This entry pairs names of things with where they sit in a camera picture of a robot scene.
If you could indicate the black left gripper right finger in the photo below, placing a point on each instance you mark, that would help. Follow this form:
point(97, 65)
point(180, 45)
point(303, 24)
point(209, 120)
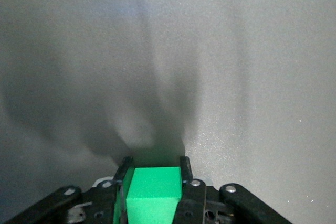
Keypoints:
point(187, 174)

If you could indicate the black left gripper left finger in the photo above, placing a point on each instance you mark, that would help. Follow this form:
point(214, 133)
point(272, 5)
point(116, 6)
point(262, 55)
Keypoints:
point(123, 169)

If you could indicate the green cube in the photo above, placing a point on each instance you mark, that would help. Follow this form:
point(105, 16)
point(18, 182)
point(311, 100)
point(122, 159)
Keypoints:
point(155, 190)

